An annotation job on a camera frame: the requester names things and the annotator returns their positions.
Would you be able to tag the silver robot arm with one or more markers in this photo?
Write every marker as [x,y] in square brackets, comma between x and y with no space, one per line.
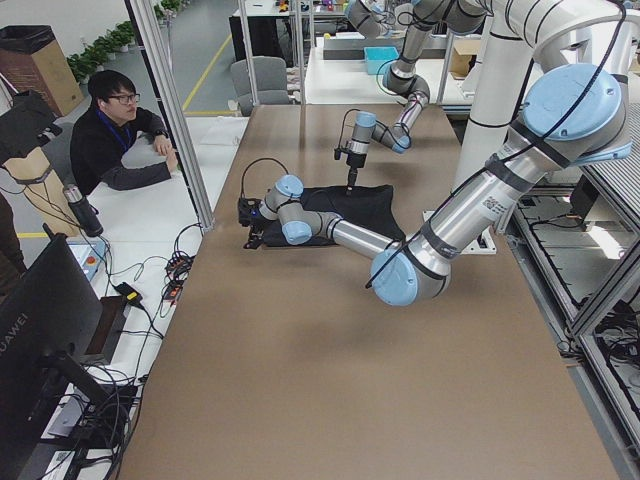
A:
[400,77]
[553,93]

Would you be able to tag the black computer monitor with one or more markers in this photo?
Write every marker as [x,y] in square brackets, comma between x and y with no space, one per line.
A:
[47,323]

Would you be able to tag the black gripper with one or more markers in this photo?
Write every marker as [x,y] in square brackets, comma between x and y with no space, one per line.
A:
[356,159]
[255,223]

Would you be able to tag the seated man in black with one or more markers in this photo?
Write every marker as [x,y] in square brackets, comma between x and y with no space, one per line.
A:
[106,132]

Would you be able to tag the blue white teach pendant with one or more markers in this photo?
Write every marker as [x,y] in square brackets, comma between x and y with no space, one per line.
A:
[89,255]

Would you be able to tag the black power adapter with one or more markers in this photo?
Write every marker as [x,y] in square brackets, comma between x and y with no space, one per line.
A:
[130,293]

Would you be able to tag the cardboard box with liner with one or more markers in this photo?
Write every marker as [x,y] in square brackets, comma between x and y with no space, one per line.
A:
[32,59]

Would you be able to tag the black t-shirt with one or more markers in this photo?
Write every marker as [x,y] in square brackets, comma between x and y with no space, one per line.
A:
[368,207]

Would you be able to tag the grey hub with orange ports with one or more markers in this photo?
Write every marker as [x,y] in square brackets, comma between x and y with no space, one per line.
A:
[178,268]

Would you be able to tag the black insulated bottle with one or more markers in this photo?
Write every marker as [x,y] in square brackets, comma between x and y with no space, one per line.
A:
[82,209]

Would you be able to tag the grey office chair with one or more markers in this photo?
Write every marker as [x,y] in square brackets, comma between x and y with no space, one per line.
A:
[271,82]

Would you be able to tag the blue plastic bin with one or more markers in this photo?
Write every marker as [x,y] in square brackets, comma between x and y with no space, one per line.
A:
[379,58]

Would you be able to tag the aluminium profile post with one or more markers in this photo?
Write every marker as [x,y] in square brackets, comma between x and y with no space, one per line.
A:
[149,39]

